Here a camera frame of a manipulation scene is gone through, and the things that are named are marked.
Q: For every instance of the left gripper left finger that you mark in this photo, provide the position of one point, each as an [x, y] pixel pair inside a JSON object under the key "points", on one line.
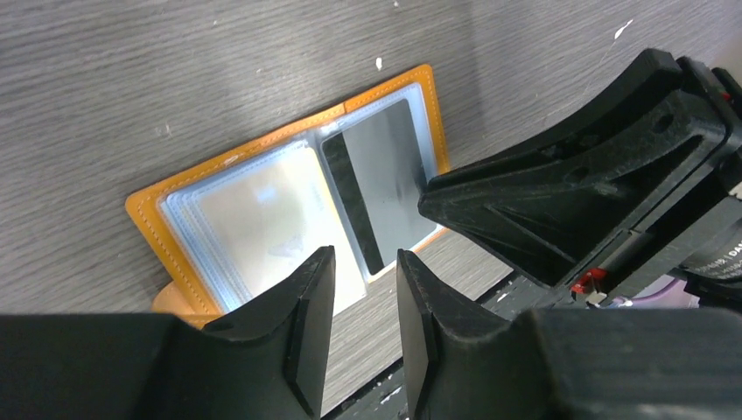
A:
{"points": [[265, 360]]}

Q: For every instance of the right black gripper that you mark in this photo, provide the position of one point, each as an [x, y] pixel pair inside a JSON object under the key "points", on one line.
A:
{"points": [[642, 181]]}

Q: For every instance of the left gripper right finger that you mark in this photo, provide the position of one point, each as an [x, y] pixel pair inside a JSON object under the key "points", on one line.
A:
{"points": [[462, 361]]}

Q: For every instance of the orange leather card holder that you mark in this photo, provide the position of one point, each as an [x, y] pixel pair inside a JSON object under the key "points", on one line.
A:
{"points": [[163, 212]]}

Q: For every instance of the beige card in holder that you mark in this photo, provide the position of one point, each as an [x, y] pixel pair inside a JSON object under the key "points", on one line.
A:
{"points": [[265, 217]]}

